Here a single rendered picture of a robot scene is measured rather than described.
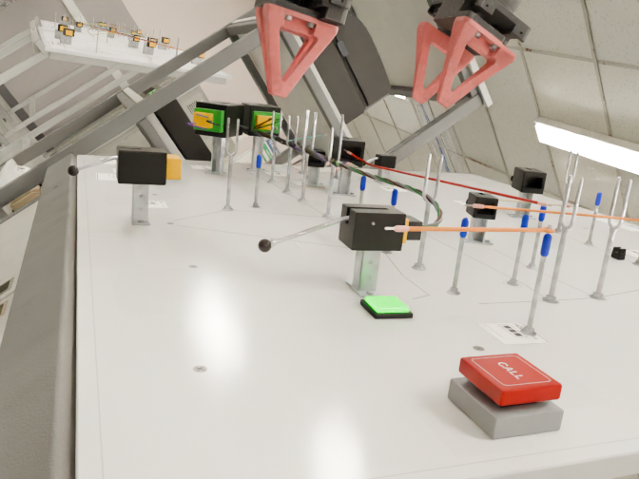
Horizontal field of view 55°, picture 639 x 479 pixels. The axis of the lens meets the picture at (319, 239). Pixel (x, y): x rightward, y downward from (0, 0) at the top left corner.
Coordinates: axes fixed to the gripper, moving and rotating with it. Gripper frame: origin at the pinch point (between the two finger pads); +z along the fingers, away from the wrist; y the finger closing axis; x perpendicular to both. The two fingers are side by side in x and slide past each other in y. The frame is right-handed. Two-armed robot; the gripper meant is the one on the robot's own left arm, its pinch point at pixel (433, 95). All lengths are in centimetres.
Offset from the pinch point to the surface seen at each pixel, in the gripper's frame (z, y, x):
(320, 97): -4, 94, -18
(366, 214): 13.6, -1.7, 0.7
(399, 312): 20.2, -7.2, -5.0
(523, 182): -4, 37, -42
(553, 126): -89, 287, -224
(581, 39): -124, 244, -178
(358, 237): 16.1, -1.7, 0.2
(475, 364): 18.6, -23.7, -1.9
